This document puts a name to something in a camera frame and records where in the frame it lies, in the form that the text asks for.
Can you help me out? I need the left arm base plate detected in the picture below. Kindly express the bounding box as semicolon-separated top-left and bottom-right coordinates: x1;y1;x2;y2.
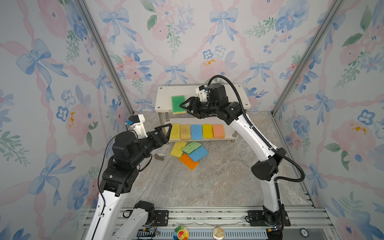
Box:
128;209;169;227

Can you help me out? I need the colourful round toy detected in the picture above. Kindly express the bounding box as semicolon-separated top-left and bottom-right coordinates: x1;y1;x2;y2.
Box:
173;225;189;240

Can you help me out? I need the blue sponge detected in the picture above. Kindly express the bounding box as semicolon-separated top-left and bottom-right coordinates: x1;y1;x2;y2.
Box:
188;146;209;162
191;125;203;141

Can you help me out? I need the small grey metal piece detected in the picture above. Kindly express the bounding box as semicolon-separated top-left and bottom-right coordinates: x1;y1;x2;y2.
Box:
154;153;165;161

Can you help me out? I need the salmon pink sponge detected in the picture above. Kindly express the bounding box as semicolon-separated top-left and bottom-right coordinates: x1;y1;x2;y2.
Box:
213;125;226;139

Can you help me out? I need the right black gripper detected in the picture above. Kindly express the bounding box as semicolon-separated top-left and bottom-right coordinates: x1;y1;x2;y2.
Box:
179;98;220;120

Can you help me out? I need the light green sponge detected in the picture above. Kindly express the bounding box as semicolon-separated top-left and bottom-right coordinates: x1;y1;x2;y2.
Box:
182;142;201;154

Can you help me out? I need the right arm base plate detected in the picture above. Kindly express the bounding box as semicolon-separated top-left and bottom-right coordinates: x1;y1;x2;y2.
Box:
245;210;291;228

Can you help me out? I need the blue sponge by shelf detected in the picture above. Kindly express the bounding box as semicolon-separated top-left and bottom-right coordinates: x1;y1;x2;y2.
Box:
188;146;209;162

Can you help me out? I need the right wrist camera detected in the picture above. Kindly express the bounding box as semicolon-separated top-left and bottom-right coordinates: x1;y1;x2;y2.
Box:
196;85;208;102

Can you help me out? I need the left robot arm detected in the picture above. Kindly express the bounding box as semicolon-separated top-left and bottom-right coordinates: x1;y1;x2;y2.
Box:
86;124;173;240

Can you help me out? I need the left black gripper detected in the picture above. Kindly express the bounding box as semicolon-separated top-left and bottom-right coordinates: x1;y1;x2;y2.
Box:
130;122;171;170

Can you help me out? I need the yellow sponge front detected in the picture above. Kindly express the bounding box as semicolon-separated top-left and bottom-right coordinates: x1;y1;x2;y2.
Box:
203;124;214;139

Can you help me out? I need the white two-tier shelf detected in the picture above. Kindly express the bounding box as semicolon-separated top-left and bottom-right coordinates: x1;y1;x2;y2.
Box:
154;83;252;142

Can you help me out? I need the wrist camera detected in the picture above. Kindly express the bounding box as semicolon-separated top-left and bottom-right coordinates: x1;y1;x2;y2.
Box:
196;85;208;102
125;114;148;139

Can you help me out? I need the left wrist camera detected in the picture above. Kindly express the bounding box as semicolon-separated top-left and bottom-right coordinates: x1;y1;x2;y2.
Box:
125;114;148;139

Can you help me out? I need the dark green sponge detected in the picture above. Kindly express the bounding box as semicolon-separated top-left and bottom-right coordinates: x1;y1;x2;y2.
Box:
172;96;187;115

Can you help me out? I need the orange sponge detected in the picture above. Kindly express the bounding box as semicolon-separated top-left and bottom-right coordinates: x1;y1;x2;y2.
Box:
179;154;200;171

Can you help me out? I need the round brass disc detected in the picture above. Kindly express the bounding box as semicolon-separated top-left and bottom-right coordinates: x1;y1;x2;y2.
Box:
212;226;225;240

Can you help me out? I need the pale yellow worn sponge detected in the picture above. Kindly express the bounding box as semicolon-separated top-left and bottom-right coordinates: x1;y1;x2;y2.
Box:
180;125;191;140

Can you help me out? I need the yellow sponge near shelf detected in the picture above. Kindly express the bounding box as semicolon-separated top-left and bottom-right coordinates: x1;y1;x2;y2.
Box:
170;142;187;158

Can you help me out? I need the round black white knob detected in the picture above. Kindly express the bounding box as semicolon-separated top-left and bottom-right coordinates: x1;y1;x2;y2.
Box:
299;228;309;238

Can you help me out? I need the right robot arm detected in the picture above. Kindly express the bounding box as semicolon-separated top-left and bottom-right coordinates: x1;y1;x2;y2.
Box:
180;84;305;232

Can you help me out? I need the bright yellow sponge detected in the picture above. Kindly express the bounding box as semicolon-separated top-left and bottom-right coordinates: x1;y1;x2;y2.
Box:
170;124;181;140

